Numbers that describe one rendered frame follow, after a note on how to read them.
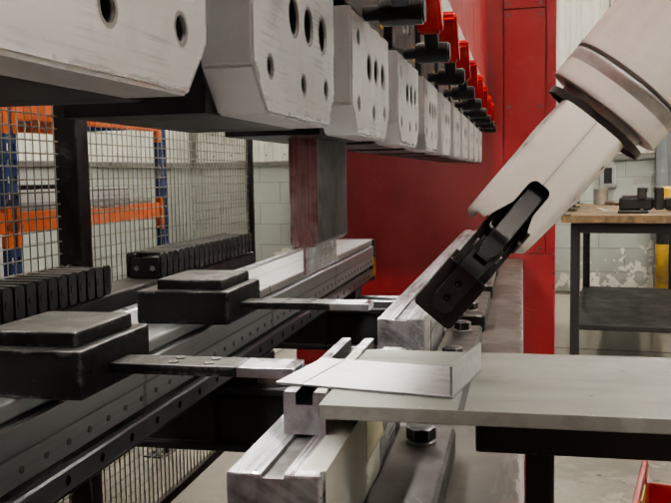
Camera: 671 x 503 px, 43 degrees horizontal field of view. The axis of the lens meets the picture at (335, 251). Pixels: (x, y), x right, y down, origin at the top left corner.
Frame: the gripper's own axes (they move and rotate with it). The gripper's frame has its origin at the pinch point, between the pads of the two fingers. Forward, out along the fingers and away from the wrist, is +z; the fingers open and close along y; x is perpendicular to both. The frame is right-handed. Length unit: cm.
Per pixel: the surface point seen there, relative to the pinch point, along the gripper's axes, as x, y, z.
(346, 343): -3.6, -12.9, 11.8
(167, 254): -34, -58, 33
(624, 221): 58, -431, -23
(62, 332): -20.2, 3.4, 21.0
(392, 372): 0.7, -0.7, 7.7
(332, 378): -2.4, 1.8, 10.3
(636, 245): 119, -757, -22
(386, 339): -1.0, -43.4, 16.9
